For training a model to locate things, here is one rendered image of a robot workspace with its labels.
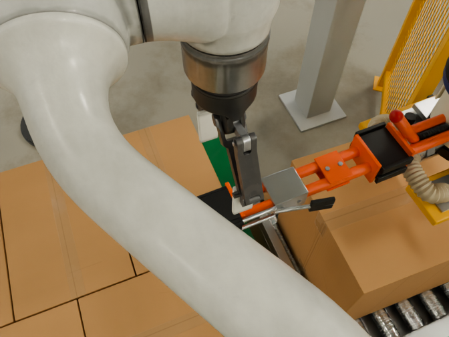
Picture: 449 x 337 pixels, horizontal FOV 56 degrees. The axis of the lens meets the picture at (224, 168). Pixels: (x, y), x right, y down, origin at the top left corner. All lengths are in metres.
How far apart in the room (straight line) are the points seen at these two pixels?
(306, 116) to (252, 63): 2.10
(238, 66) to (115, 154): 0.18
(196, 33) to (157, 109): 2.21
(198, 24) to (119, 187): 0.16
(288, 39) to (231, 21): 2.65
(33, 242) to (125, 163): 1.38
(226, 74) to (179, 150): 1.30
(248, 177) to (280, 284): 0.26
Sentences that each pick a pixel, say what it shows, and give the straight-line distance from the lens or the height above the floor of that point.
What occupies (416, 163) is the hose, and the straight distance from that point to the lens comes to 0.95.
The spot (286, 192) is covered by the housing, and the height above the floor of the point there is 1.27.
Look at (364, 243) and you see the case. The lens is 1.12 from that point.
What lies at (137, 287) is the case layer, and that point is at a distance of 1.48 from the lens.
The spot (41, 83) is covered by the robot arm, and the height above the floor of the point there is 1.73.
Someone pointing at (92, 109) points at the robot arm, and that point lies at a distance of 0.30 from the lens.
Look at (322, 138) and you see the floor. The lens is 2.47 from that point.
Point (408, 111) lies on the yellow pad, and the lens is 1.12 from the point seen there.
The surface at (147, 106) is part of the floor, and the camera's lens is 2.60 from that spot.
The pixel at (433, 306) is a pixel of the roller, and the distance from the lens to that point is 1.58.
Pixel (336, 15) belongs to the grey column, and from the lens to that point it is 2.05.
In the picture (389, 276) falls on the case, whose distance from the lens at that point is 1.11.
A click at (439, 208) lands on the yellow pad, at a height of 1.14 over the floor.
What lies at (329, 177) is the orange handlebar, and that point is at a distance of 0.80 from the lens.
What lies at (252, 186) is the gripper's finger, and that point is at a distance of 0.51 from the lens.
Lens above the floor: 1.93
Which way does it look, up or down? 57 degrees down
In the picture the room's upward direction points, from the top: straight up
